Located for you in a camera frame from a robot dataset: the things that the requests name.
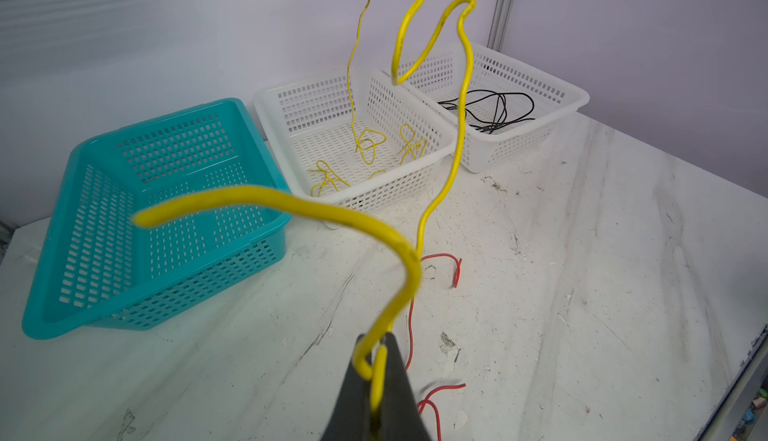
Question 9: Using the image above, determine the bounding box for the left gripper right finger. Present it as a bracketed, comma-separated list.
[378, 333, 431, 441]

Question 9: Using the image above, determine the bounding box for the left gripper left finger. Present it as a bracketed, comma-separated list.
[320, 360, 373, 441]

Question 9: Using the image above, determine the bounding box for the red cable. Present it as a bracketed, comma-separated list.
[404, 252, 468, 441]

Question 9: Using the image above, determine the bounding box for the black cable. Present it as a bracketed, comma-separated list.
[436, 88, 536, 136]

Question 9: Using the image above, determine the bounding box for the right white plastic basket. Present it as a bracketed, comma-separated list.
[405, 43, 590, 173]

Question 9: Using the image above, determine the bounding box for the white plastic basket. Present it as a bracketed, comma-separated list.
[405, 43, 590, 173]
[253, 70, 456, 214]

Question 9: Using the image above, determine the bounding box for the middle white plastic basket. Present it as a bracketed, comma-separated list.
[253, 70, 456, 214]

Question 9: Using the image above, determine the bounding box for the teal plastic basket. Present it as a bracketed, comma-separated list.
[21, 97, 294, 341]

